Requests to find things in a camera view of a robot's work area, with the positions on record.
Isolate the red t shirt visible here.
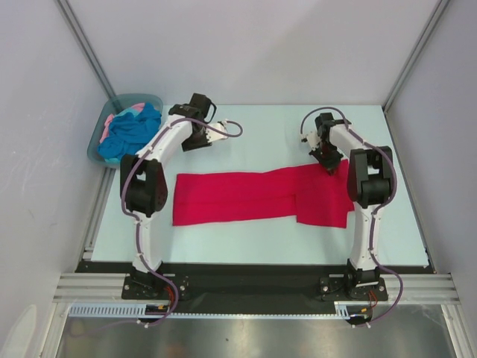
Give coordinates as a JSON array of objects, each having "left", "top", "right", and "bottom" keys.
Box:
[{"left": 172, "top": 160, "right": 354, "bottom": 228}]

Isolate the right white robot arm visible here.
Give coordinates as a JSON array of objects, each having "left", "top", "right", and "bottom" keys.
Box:
[{"left": 300, "top": 107, "right": 397, "bottom": 272}]

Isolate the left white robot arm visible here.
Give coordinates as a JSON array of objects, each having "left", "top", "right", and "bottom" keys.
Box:
[{"left": 120, "top": 93, "right": 217, "bottom": 298}]

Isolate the pink t shirt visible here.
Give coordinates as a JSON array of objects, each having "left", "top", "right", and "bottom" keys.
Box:
[{"left": 99, "top": 102, "right": 145, "bottom": 143}]

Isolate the light teal t shirt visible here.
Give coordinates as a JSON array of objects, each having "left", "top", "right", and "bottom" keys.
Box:
[{"left": 98, "top": 107, "right": 140, "bottom": 163}]

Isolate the translucent blue plastic basket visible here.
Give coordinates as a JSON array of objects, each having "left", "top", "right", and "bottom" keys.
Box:
[{"left": 86, "top": 92, "right": 165, "bottom": 171}]

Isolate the blue t shirt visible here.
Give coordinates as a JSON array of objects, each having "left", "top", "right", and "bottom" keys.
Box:
[{"left": 97, "top": 102, "right": 162, "bottom": 163}]

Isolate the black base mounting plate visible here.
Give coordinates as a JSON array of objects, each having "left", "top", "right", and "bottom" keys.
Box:
[{"left": 74, "top": 260, "right": 437, "bottom": 314}]

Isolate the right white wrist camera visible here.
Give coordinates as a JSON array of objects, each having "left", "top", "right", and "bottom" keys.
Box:
[{"left": 301, "top": 131, "right": 320, "bottom": 151}]

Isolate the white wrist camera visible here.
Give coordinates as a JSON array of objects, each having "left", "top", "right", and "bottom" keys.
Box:
[
  {"left": 301, "top": 131, "right": 320, "bottom": 151},
  {"left": 206, "top": 122, "right": 230, "bottom": 143}
]

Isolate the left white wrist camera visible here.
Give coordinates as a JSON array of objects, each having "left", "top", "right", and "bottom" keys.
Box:
[{"left": 206, "top": 122, "right": 230, "bottom": 143}]

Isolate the aluminium front rail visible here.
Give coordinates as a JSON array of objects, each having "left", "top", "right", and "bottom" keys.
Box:
[{"left": 53, "top": 274, "right": 460, "bottom": 304}]

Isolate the left aluminium corner post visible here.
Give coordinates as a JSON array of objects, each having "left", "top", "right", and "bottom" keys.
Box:
[{"left": 54, "top": 0, "right": 116, "bottom": 98}]

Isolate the aluminium corner post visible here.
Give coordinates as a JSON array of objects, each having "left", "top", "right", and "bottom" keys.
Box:
[
  {"left": 382, "top": 0, "right": 452, "bottom": 115},
  {"left": 54, "top": 0, "right": 116, "bottom": 98}
]

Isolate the right aluminium corner post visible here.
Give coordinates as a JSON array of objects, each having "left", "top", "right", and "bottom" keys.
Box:
[{"left": 382, "top": 0, "right": 452, "bottom": 115}]

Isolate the slotted cable duct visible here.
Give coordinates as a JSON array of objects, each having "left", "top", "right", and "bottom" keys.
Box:
[{"left": 69, "top": 302, "right": 371, "bottom": 321}]

